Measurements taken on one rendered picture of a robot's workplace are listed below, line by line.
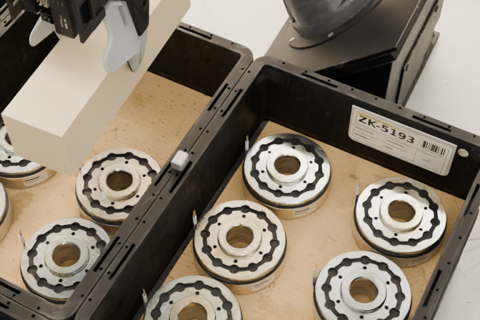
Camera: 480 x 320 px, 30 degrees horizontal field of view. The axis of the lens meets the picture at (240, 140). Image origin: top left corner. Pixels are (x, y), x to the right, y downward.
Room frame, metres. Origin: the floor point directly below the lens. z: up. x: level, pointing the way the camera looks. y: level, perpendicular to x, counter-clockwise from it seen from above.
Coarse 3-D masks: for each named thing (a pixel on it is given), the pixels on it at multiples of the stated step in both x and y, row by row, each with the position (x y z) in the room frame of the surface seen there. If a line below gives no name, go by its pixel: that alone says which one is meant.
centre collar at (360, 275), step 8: (352, 272) 0.46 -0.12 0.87; (360, 272) 0.46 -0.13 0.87; (368, 272) 0.46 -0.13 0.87; (344, 280) 0.45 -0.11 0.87; (352, 280) 0.45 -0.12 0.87; (360, 280) 0.46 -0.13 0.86; (368, 280) 0.45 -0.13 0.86; (376, 280) 0.45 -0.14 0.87; (344, 288) 0.44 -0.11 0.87; (376, 288) 0.44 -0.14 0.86; (384, 288) 0.44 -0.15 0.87; (344, 296) 0.43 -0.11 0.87; (376, 296) 0.43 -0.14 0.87; (384, 296) 0.43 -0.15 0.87; (352, 304) 0.42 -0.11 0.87; (360, 304) 0.42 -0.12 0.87; (368, 304) 0.42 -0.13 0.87; (376, 304) 0.42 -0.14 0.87; (360, 312) 0.42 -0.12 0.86; (368, 312) 0.42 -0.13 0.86
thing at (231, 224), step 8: (224, 224) 0.52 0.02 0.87; (232, 224) 0.52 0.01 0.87; (240, 224) 0.52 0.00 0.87; (248, 224) 0.52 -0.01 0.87; (256, 224) 0.52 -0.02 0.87; (224, 232) 0.51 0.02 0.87; (256, 232) 0.51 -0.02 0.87; (224, 240) 0.50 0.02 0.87; (256, 240) 0.50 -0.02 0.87; (224, 248) 0.49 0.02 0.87; (232, 248) 0.49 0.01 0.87; (240, 248) 0.49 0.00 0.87; (248, 248) 0.49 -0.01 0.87; (256, 248) 0.49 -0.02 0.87; (232, 256) 0.48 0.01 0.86; (240, 256) 0.48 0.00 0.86
